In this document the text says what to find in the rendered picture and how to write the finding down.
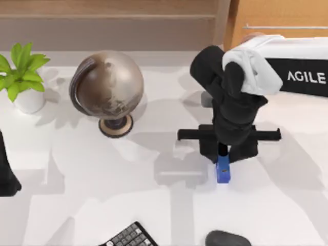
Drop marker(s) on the blue stapler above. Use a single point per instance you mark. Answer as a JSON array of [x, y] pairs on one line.
[[223, 170]]

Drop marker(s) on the dark grey computer mouse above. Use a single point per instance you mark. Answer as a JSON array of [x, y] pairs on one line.
[[228, 239]]

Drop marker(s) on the brown and silver globe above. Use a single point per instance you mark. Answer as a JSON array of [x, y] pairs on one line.
[[110, 84]]

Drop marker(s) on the black keyboard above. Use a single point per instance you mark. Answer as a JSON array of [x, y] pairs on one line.
[[130, 237]]

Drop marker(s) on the wooden cupboard door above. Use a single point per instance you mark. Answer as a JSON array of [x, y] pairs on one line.
[[282, 12]]

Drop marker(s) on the open wooden shelf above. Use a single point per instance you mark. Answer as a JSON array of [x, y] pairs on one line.
[[110, 23]]

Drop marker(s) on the green plant in white pot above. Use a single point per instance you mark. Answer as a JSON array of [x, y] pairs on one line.
[[23, 77]]

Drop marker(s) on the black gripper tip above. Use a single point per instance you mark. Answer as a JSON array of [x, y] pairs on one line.
[[6, 169]]

